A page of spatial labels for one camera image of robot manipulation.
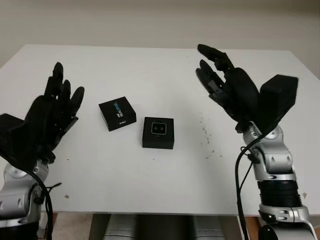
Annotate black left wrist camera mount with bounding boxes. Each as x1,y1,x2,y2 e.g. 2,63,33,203
0,112,39,171

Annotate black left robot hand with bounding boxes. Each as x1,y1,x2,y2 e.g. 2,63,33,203
23,62,86,161

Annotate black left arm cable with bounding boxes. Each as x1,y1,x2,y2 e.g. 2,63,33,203
24,169,63,240

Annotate black camera box base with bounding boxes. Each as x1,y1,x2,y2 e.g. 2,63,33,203
141,116,175,150

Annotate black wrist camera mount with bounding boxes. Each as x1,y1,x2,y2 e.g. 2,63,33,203
251,74,300,134
0,112,39,171

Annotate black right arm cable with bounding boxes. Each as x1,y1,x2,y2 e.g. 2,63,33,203
234,132,254,240

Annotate silver left robot thigh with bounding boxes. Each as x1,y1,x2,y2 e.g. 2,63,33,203
103,215,137,240

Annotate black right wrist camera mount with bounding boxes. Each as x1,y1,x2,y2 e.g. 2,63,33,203
251,74,300,134

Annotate black robot waist column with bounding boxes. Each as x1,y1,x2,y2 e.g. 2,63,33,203
134,215,196,240

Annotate white table leg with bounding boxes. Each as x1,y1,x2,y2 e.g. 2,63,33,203
224,216,238,240
91,214,109,240

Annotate small silver cube camera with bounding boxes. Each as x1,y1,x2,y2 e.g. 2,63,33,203
149,121,168,136

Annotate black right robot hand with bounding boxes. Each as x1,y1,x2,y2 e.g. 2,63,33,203
195,43,261,133

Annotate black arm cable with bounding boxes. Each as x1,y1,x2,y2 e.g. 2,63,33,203
24,169,63,240
234,132,254,240

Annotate black RealSense box lid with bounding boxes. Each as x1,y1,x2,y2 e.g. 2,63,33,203
98,95,138,132

